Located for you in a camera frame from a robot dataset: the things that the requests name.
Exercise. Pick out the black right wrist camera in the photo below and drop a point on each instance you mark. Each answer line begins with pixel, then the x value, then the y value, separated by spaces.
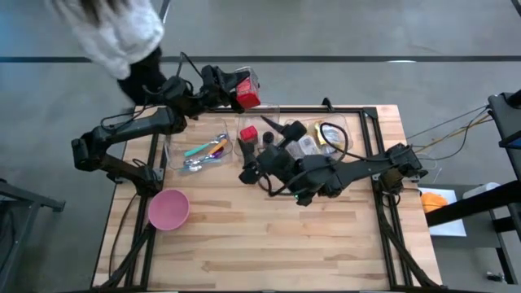
pixel 249 175

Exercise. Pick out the white paper sheet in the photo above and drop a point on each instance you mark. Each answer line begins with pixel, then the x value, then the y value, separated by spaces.
pixel 447 228

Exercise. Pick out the clear plastic bin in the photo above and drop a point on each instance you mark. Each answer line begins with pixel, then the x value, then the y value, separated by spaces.
pixel 173 130
pixel 348 122
pixel 252 118

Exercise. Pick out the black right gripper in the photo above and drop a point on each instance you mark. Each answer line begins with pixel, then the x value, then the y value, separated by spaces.
pixel 281 158

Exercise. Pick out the white container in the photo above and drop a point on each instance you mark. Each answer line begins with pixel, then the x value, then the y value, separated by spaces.
pixel 480 189

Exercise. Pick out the pink bowl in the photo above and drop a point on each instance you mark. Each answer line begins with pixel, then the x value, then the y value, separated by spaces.
pixel 169 209

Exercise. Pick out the grey metal stand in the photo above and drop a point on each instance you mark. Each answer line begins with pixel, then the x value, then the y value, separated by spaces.
pixel 40 199

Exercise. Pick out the black table frame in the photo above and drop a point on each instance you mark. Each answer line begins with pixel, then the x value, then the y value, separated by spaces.
pixel 369 114

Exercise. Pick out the person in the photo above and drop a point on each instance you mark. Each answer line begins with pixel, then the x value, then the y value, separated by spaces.
pixel 122 36

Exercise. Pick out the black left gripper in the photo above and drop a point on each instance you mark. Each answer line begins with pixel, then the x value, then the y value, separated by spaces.
pixel 213 91

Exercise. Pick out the black equipment stand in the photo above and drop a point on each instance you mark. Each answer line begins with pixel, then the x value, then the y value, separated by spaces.
pixel 504 122

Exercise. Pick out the green spice jar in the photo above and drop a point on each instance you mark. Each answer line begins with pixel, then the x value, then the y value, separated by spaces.
pixel 267 137

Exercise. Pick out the gold red spice tin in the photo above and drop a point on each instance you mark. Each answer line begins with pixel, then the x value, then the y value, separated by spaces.
pixel 248 133

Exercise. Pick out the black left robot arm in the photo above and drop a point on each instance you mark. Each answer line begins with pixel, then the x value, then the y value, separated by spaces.
pixel 130 126

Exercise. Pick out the orange object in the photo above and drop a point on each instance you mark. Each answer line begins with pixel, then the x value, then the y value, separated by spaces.
pixel 433 202

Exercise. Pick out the small black floor object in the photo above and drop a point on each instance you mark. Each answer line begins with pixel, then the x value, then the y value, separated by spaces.
pixel 494 277

